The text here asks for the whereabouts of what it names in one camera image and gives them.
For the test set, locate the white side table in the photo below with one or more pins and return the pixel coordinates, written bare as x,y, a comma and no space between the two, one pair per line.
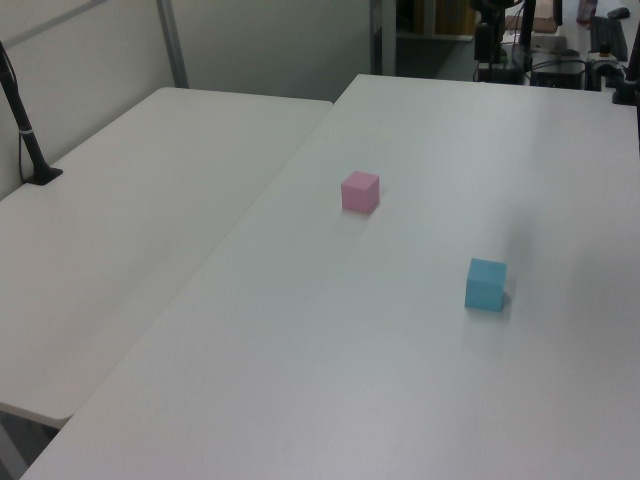
125,225

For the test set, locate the black computer mouse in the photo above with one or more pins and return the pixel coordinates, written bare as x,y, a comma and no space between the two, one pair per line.
619,13

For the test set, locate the black equipment on stand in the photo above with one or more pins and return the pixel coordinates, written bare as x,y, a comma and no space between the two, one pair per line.
484,42

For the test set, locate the emergency stop button box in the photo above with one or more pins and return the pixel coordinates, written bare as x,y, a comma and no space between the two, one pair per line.
603,59

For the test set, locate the grey metal frame post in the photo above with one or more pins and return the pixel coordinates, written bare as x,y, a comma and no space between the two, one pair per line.
172,45

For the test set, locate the black keyboard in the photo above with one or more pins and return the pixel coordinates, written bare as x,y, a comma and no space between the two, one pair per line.
608,36

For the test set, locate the dark grey cabinet edge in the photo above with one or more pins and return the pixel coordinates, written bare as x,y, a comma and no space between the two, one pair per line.
384,37

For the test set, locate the black electronics box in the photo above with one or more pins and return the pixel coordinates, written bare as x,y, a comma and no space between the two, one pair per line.
557,76

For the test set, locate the pink cube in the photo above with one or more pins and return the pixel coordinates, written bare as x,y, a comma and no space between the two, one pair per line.
359,192

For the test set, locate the black stand with flat base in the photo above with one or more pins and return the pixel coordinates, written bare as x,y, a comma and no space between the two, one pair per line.
22,130

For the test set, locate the brown cardboard box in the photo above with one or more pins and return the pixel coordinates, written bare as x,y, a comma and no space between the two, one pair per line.
542,23

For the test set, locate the blue cube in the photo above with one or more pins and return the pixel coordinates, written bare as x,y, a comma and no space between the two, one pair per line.
484,285

